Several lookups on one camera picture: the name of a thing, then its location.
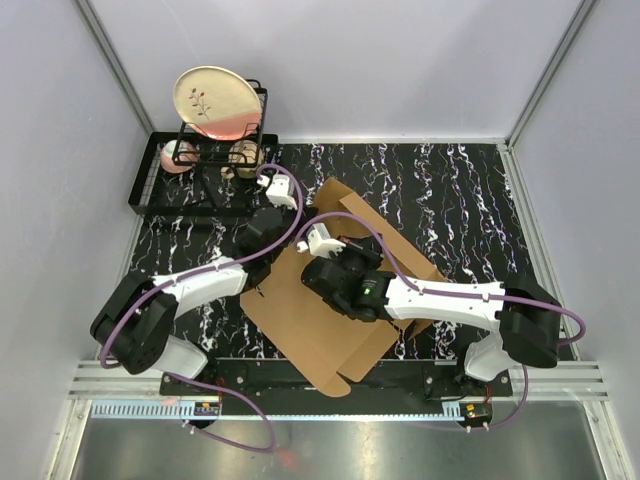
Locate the cream pink floral plate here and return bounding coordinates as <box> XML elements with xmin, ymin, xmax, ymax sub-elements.
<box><xmin>172</xmin><ymin>66</ymin><xmax>263</xmax><ymax>141</ymax></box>

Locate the brown cardboard box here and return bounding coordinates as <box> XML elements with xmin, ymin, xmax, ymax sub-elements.
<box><xmin>240</xmin><ymin>178</ymin><xmax>446</xmax><ymax>398</ymax></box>

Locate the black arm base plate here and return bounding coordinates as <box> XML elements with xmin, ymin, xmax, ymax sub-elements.
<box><xmin>158</xmin><ymin>356</ymin><xmax>511</xmax><ymax>401</ymax></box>

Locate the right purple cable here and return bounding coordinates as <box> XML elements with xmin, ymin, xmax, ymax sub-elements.
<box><xmin>297</xmin><ymin>211</ymin><xmax>587</xmax><ymax>432</ymax></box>

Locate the black wire dish rack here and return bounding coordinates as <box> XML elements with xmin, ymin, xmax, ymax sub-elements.
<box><xmin>128</xmin><ymin>78</ymin><xmax>278</xmax><ymax>218</ymax></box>

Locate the right small control box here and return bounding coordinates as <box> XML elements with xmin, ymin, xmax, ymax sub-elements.
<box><xmin>463</xmin><ymin>402</ymin><xmax>493</xmax><ymax>423</ymax></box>

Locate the small control box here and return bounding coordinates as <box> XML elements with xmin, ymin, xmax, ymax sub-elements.
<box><xmin>193</xmin><ymin>401</ymin><xmax>220</xmax><ymax>419</ymax></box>
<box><xmin>463</xmin><ymin>402</ymin><xmax>493</xmax><ymax>423</ymax></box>

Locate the slotted aluminium rail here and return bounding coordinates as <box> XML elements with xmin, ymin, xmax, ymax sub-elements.
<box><xmin>90</xmin><ymin>400</ymin><xmax>463</xmax><ymax>422</ymax></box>

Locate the left small control box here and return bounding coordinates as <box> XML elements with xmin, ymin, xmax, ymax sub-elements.
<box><xmin>193</xmin><ymin>401</ymin><xmax>220</xmax><ymax>419</ymax></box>

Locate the pink white ceramic cup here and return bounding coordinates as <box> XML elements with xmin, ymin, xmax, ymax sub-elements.
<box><xmin>160</xmin><ymin>140</ymin><xmax>199</xmax><ymax>174</ymax></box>

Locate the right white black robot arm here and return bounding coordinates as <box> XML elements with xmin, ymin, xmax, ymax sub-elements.
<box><xmin>296</xmin><ymin>230</ymin><xmax>560</xmax><ymax>397</ymax></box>

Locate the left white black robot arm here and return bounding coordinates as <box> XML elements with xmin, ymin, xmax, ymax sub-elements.
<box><xmin>90</xmin><ymin>207</ymin><xmax>301</xmax><ymax>396</ymax></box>

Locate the beige ceramic cup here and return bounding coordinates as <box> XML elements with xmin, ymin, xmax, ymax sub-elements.
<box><xmin>221</xmin><ymin>140</ymin><xmax>265</xmax><ymax>180</ymax></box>

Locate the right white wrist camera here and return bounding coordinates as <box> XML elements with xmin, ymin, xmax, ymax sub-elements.
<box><xmin>296</xmin><ymin>223</ymin><xmax>346</xmax><ymax>259</ymax></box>

